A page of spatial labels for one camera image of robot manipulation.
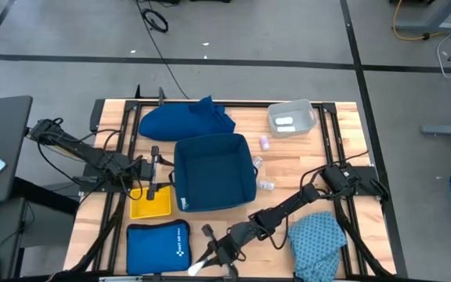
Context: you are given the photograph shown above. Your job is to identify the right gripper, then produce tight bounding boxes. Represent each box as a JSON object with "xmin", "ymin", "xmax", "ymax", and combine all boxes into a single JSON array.
[{"xmin": 200, "ymin": 223, "xmax": 254, "ymax": 281}]

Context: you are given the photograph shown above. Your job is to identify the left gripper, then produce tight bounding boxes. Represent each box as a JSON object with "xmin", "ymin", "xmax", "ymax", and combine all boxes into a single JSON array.
[{"xmin": 135, "ymin": 146, "xmax": 175, "ymax": 201}]

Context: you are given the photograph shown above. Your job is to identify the dark blue fabric basket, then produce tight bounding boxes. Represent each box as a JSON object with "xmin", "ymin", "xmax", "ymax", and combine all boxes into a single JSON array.
[{"xmin": 169, "ymin": 132, "xmax": 258, "ymax": 213}]

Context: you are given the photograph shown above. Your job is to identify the dark blue cloth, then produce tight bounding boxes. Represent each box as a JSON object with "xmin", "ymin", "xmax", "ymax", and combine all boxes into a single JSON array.
[{"xmin": 138, "ymin": 95, "xmax": 236, "ymax": 143}]

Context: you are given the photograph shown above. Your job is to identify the clear vial green label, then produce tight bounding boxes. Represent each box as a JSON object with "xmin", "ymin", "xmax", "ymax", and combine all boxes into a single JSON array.
[{"xmin": 256, "ymin": 179, "xmax": 276, "ymax": 192}]

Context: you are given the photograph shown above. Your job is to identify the teal patterned cloth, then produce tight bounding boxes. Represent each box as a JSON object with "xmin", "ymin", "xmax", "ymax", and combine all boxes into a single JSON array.
[{"xmin": 287, "ymin": 211, "xmax": 348, "ymax": 282}]

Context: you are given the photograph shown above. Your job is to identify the grey plastic bin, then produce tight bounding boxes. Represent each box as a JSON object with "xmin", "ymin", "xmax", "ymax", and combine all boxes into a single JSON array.
[{"xmin": 267, "ymin": 99, "xmax": 319, "ymax": 139}]

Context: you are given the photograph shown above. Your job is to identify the yellow plastic tray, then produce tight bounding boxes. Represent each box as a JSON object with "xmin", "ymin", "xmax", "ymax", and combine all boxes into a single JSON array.
[{"xmin": 129, "ymin": 185, "xmax": 173, "ymax": 220}]

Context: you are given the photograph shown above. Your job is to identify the blue first aid pouch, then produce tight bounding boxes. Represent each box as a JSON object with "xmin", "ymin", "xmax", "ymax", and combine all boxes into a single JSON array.
[{"xmin": 125, "ymin": 219, "xmax": 193, "ymax": 276}]

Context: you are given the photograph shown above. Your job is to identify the silver metal bar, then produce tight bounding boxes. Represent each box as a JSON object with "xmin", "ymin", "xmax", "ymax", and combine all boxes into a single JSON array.
[{"xmin": 98, "ymin": 275, "xmax": 144, "ymax": 282}]

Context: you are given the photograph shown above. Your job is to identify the grey metal stand base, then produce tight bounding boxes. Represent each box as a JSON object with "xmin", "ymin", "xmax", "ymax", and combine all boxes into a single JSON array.
[
  {"xmin": 393, "ymin": 0, "xmax": 451, "ymax": 34},
  {"xmin": 422, "ymin": 124, "xmax": 451, "ymax": 138}
]

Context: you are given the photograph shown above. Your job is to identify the black aluminium frame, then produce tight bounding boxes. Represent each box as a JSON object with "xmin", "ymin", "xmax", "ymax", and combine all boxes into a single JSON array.
[{"xmin": 68, "ymin": 84, "xmax": 397, "ymax": 281}]

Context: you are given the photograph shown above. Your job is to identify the black floor cable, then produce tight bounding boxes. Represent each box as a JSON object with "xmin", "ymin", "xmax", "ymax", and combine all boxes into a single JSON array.
[{"xmin": 134, "ymin": 0, "xmax": 190, "ymax": 100}]

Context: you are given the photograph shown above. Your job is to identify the black coiled cable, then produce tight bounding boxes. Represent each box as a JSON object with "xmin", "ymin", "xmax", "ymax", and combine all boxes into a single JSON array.
[{"xmin": 141, "ymin": 7, "xmax": 170, "ymax": 34}]

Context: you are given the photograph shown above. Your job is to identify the yellow floor cable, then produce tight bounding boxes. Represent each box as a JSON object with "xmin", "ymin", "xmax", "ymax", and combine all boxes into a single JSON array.
[{"xmin": 391, "ymin": 0, "xmax": 451, "ymax": 42}]

